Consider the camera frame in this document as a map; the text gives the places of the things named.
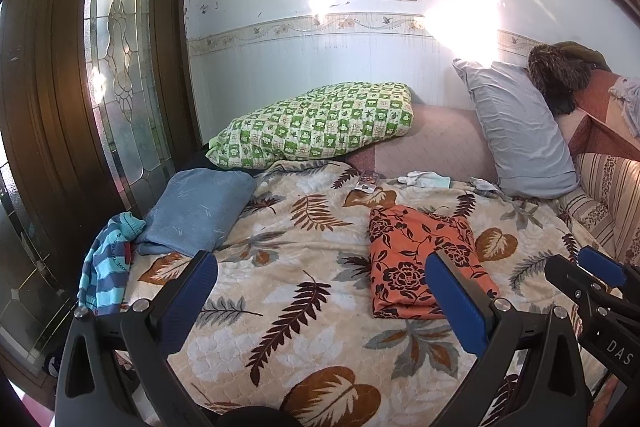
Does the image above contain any orange floral blouse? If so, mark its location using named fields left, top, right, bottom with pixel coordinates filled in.
left=368, top=205, right=499, bottom=320

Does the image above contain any striped beige cushion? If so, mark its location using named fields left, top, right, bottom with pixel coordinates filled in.
left=558, top=153, right=639, bottom=267

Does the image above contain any striped teal garment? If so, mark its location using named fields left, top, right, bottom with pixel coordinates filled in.
left=77, top=211, right=145, bottom=315

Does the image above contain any grey blue pillow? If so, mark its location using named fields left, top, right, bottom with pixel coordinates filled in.
left=452, top=58, right=578, bottom=199

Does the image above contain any small grey crumpled cloth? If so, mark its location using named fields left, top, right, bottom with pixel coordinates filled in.
left=469, top=176, right=502, bottom=198

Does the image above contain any blue folded towel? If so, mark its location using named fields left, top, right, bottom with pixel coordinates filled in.
left=136, top=168, right=256, bottom=257

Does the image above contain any grey cloth on sofa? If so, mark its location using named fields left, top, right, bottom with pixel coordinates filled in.
left=608, top=76, right=640, bottom=138

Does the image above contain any dark furry cushion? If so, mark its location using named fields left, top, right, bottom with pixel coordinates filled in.
left=527, top=41, right=611, bottom=116

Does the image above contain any small white teal cloth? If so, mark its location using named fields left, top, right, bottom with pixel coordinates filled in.
left=397, top=171, right=451, bottom=188

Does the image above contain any pink quilted mattress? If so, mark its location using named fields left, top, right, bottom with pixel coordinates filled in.
left=346, top=104, right=498, bottom=183

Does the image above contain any leaf pattern blanket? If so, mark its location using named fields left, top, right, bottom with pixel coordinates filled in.
left=119, top=158, right=609, bottom=427

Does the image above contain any small printed packet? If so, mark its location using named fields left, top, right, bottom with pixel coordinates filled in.
left=355, top=172, right=380, bottom=194

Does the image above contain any stained glass door panel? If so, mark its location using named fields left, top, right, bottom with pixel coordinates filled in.
left=84, top=0, right=175, bottom=216

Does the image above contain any green checkered pillow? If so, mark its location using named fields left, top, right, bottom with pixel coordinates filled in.
left=206, top=81, right=413, bottom=170

